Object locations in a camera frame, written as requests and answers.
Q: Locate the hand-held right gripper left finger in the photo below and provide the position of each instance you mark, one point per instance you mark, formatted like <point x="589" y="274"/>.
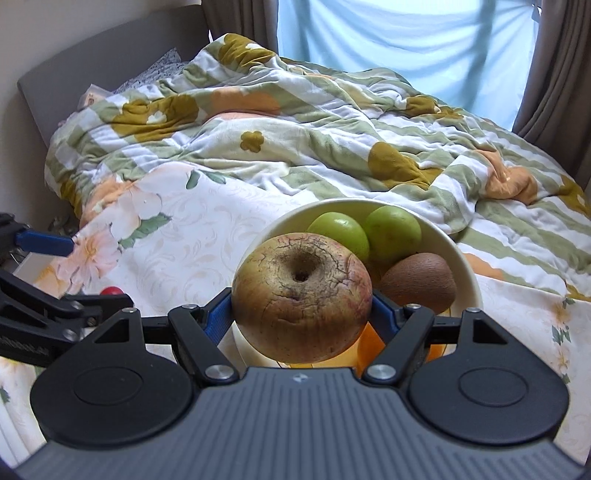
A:
<point x="217" y="321"/>

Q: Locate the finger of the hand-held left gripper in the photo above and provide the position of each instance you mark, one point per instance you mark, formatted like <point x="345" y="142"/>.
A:
<point x="46" y="242"/>
<point x="87" y="307"/>

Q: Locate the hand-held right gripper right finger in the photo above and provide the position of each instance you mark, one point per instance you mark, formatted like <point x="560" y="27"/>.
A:
<point x="382" y="314"/>

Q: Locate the red grape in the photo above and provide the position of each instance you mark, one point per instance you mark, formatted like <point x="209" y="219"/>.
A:
<point x="111" y="291"/>

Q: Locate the brown kiwi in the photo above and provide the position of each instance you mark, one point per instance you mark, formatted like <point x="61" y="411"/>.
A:
<point x="420" y="281"/>

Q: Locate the green apple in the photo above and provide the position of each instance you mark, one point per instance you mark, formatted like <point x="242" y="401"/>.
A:
<point x="392" y="233"/>
<point x="339" y="230"/>

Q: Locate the wrinkled brownish apple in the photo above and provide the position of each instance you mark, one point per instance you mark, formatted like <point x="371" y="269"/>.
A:
<point x="300" y="304"/>

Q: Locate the cream ceramic bowl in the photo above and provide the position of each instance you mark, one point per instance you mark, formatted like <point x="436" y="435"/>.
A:
<point x="464" y="277"/>

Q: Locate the floral tablecloth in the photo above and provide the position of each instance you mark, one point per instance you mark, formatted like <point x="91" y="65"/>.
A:
<point x="184" y="263"/>

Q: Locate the grey headboard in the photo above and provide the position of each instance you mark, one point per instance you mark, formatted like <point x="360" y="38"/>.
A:
<point x="92" y="55"/>

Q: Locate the green and white floral blanket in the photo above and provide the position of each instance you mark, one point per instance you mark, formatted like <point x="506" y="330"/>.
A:
<point x="300" y="138"/>

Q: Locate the grey patterned pillow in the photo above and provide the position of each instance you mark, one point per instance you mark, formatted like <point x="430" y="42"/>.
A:
<point x="152" y="71"/>

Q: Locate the light blue sheer curtain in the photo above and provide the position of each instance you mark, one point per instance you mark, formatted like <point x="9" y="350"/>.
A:
<point x="406" y="46"/>

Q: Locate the brown curtain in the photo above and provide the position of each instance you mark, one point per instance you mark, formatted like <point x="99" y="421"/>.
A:
<point x="240" y="23"/>
<point x="561" y="69"/>

